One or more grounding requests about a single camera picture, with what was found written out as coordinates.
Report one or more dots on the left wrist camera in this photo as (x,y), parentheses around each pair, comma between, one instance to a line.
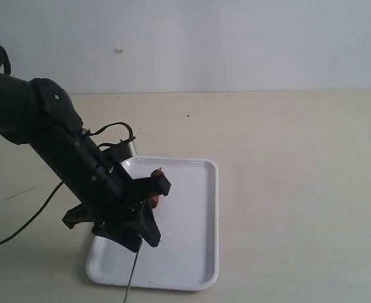
(121,151)

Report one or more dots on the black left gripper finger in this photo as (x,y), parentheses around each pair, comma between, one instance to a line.
(144,188)
(148,229)

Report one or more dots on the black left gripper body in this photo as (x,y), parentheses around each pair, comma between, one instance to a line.
(104,202)

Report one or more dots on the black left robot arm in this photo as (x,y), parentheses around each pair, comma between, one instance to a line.
(40,113)

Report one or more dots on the white plastic tray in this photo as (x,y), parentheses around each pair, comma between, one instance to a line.
(187,257)

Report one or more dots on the thin metal skewer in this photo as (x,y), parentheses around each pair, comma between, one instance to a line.
(132,271)

